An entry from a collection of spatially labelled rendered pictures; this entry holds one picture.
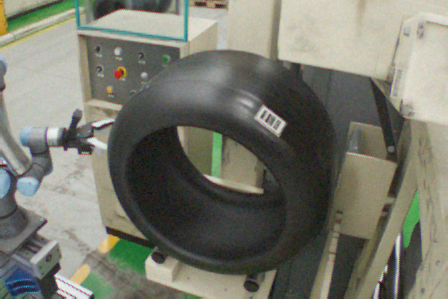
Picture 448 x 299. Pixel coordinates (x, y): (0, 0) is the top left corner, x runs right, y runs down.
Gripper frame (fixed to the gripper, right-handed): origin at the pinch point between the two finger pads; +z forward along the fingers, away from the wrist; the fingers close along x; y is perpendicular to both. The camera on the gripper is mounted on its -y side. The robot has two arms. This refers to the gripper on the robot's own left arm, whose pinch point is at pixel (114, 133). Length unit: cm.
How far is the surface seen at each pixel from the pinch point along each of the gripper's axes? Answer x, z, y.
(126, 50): -52, -3, -5
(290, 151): 50, 47, -37
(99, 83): -55, -19, 14
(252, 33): 7, 43, -42
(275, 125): 48, 44, -42
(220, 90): 41, 33, -45
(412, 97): 83, 47, -72
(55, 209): -61, -65, 116
